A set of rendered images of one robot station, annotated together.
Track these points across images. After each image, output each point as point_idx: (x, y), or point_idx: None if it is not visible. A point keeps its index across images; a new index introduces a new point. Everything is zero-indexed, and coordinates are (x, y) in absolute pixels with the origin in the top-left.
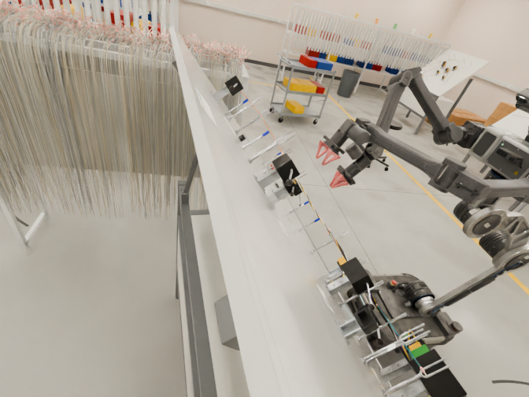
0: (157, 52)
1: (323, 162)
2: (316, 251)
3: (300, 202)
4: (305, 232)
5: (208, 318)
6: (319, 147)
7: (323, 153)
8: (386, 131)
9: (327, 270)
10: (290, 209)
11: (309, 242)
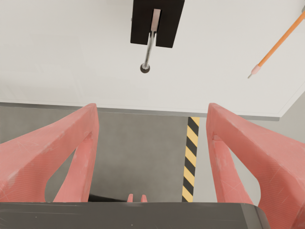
0: None
1: (78, 110)
2: (31, 78)
3: (144, 61)
4: (110, 90)
5: None
6: (250, 141)
7: (217, 188)
8: None
9: (16, 105)
10: (113, 1)
11: (22, 49)
